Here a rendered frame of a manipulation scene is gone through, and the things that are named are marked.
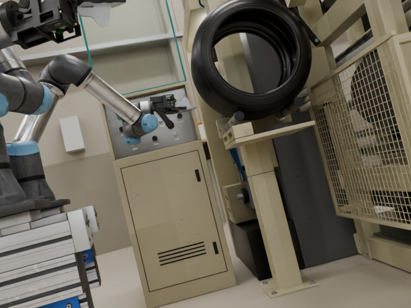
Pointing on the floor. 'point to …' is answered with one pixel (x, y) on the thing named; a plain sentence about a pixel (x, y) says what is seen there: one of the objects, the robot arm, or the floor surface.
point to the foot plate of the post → (272, 291)
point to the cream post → (260, 171)
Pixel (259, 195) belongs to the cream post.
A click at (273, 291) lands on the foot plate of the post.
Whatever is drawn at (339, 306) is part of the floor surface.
